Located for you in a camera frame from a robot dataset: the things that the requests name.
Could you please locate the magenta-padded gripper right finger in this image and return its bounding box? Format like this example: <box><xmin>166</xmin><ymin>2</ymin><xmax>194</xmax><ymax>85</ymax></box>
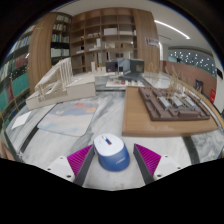
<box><xmin>132</xmin><ymin>143</ymin><xmax>183</xmax><ymax>186</ymax></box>

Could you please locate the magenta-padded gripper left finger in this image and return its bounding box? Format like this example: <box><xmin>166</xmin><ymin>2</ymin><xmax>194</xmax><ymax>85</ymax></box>
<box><xmin>45</xmin><ymin>143</ymin><xmax>97</xmax><ymax>188</ymax></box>

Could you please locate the white and blue computer mouse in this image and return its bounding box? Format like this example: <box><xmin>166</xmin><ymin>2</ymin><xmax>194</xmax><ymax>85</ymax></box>
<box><xmin>92</xmin><ymin>133</ymin><xmax>131</xmax><ymax>173</ymax></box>

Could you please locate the pastel printed mouse pad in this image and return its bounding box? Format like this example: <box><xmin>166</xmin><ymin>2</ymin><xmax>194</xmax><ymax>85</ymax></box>
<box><xmin>36</xmin><ymin>100</ymin><xmax>100</xmax><ymax>138</ymax></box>

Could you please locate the brown building model on board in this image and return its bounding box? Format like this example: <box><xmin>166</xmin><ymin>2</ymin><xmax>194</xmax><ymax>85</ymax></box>
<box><xmin>121</xmin><ymin>85</ymin><xmax>220</xmax><ymax>138</ymax></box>

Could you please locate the white paper sheet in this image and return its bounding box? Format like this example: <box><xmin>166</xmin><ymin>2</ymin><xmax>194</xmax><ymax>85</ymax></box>
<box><xmin>10</xmin><ymin>110</ymin><xmax>32</xmax><ymax>130</ymax></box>

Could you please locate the white slatted architectural model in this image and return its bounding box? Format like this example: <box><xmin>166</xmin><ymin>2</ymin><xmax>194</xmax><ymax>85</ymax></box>
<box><xmin>25</xmin><ymin>57</ymin><xmax>97</xmax><ymax>111</ymax></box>

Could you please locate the red floor sign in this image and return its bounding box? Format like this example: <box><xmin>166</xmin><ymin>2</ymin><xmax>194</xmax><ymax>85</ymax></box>
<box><xmin>209</xmin><ymin>88</ymin><xmax>217</xmax><ymax>104</ymax></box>

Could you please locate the flat white site model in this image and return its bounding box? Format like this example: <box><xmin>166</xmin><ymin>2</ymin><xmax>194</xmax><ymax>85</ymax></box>
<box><xmin>105</xmin><ymin>78</ymin><xmax>145</xmax><ymax>89</ymax></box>

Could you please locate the bookcase with coloured books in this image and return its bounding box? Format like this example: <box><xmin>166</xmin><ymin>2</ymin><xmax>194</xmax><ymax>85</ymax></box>
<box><xmin>0</xmin><ymin>24</ymin><xmax>39</xmax><ymax>134</ymax></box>

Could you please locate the grey box building model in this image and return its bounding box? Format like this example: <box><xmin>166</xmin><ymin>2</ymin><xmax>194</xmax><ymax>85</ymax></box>
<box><xmin>105</xmin><ymin>58</ymin><xmax>145</xmax><ymax>75</ymax></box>

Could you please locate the long ceiling light strip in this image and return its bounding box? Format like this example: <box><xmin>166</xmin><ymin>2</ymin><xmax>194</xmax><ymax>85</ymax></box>
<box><xmin>153</xmin><ymin>19</ymin><xmax>192</xmax><ymax>40</ymax></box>

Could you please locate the wooden shelf unit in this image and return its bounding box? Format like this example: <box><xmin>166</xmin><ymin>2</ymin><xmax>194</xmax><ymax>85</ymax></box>
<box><xmin>49</xmin><ymin>7</ymin><xmax>161</xmax><ymax>76</ymax></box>

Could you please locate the black wall monitor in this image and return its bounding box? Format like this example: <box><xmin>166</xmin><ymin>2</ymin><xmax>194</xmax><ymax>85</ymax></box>
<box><xmin>215</xmin><ymin>68</ymin><xmax>224</xmax><ymax>80</ymax></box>

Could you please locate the white wall poster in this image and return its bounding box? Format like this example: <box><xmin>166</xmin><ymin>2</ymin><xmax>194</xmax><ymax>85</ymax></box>
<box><xmin>145</xmin><ymin>36</ymin><xmax>160</xmax><ymax>48</ymax></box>

